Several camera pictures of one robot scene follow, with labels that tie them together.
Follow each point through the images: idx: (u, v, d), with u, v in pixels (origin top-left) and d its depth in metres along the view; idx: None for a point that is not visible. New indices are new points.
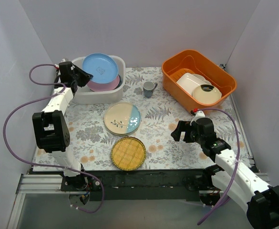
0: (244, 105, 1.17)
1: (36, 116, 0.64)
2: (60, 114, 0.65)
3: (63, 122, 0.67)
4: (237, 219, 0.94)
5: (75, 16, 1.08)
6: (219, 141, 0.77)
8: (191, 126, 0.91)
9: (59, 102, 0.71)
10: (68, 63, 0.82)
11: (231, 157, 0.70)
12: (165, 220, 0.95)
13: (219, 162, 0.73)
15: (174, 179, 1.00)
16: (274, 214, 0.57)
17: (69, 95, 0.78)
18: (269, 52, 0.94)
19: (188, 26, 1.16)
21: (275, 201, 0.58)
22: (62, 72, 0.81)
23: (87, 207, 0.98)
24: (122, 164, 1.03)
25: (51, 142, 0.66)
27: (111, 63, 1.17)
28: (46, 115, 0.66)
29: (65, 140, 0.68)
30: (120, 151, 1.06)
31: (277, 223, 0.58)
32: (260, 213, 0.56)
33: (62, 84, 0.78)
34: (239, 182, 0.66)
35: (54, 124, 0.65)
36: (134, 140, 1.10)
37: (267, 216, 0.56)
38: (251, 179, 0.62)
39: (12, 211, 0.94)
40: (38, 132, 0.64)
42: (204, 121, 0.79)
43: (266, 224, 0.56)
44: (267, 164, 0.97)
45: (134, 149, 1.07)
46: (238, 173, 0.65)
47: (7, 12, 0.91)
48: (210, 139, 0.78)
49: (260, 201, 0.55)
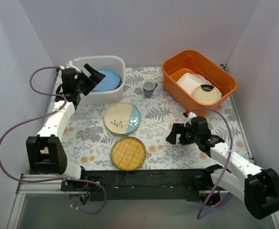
0: (244, 105, 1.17)
1: (30, 141, 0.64)
2: (55, 140, 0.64)
3: (59, 147, 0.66)
4: (236, 219, 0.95)
5: (76, 16, 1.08)
6: (214, 138, 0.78)
8: (186, 127, 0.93)
9: (57, 123, 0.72)
10: (71, 72, 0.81)
11: (225, 148, 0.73)
12: (165, 221, 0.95)
13: (213, 155, 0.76)
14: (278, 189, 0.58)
15: (174, 180, 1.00)
16: (271, 200, 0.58)
17: (70, 110, 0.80)
18: (268, 53, 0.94)
19: (188, 26, 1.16)
21: (271, 185, 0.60)
22: (66, 82, 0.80)
23: (87, 207, 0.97)
24: (122, 164, 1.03)
25: (46, 168, 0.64)
27: (112, 74, 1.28)
28: (41, 139, 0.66)
29: (60, 167, 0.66)
30: (120, 151, 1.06)
31: (276, 208, 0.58)
32: (255, 195, 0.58)
33: (61, 96, 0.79)
34: (232, 169, 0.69)
35: (49, 150, 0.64)
36: (134, 140, 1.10)
37: (262, 199, 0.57)
38: (243, 165, 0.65)
39: (12, 212, 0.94)
40: (33, 157, 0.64)
42: (198, 119, 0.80)
43: (263, 207, 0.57)
44: (267, 164, 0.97)
45: (134, 149, 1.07)
46: (232, 162, 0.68)
47: (7, 12, 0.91)
48: (204, 135, 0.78)
49: (253, 182, 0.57)
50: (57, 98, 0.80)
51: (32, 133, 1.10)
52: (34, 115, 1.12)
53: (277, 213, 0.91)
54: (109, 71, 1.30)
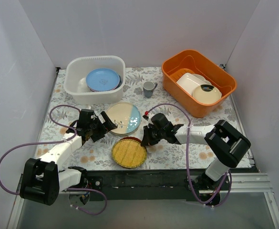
0: (244, 105, 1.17)
1: (29, 163, 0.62)
2: (52, 170, 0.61)
3: (56, 177, 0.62)
4: (237, 219, 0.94)
5: (76, 16, 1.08)
6: (176, 127, 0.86)
8: (150, 128, 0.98)
9: (61, 151, 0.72)
10: (89, 111, 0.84)
11: (184, 128, 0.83)
12: (165, 220, 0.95)
13: (180, 138, 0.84)
14: (235, 132, 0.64)
15: (174, 180, 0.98)
16: (235, 144, 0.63)
17: (77, 144, 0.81)
18: (268, 53, 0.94)
19: (188, 26, 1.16)
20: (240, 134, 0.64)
21: (228, 133, 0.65)
22: (81, 118, 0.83)
23: (87, 208, 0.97)
24: (124, 162, 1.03)
25: (35, 196, 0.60)
27: (112, 74, 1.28)
28: (41, 163, 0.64)
29: (49, 199, 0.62)
30: (121, 150, 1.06)
31: (242, 149, 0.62)
32: (219, 147, 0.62)
33: (73, 129, 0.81)
34: (193, 139, 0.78)
35: (44, 176, 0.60)
36: (134, 141, 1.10)
37: (226, 147, 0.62)
38: (201, 130, 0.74)
39: (13, 212, 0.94)
40: (26, 180, 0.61)
42: (157, 117, 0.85)
43: (232, 154, 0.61)
44: (268, 165, 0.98)
45: (135, 148, 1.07)
46: (191, 132, 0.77)
47: (6, 12, 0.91)
48: (168, 129, 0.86)
49: (212, 137, 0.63)
50: (69, 130, 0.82)
51: (32, 133, 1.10)
52: (35, 114, 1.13)
53: (277, 213, 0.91)
54: (110, 71, 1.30)
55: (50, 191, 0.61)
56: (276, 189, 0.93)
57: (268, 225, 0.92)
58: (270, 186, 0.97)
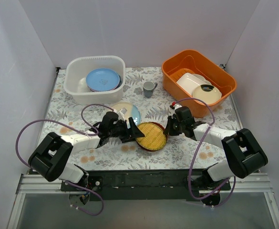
0: (244, 106, 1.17)
1: (50, 135, 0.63)
2: (68, 148, 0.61)
3: (67, 157, 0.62)
4: (237, 219, 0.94)
5: (76, 16, 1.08)
6: (196, 123, 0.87)
8: (173, 119, 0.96)
9: (79, 139, 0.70)
10: (113, 117, 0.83)
11: (204, 126, 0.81)
12: (165, 220, 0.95)
13: (197, 134, 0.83)
14: (254, 145, 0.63)
15: (174, 180, 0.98)
16: (251, 156, 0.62)
17: (93, 143, 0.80)
18: (268, 53, 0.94)
19: (188, 26, 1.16)
20: (259, 149, 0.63)
21: (247, 143, 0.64)
22: (104, 122, 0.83)
23: (87, 207, 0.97)
24: (143, 141, 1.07)
25: (40, 166, 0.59)
27: (112, 74, 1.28)
28: (59, 139, 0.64)
29: (52, 174, 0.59)
30: (143, 131, 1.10)
31: (256, 163, 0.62)
32: (232, 152, 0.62)
33: (95, 130, 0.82)
34: (210, 138, 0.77)
35: (57, 151, 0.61)
36: (157, 127, 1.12)
37: (241, 155, 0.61)
38: (221, 132, 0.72)
39: (13, 212, 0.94)
40: (40, 149, 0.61)
42: (181, 108, 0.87)
43: (244, 164, 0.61)
44: (267, 165, 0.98)
45: (157, 134, 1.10)
46: (211, 131, 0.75)
47: (6, 12, 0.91)
48: (188, 122, 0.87)
49: (230, 141, 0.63)
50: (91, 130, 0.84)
51: (32, 133, 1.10)
52: (35, 114, 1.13)
53: (277, 213, 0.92)
54: (110, 71, 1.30)
55: (56, 169, 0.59)
56: (276, 190, 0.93)
57: (268, 225, 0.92)
58: (270, 186, 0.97)
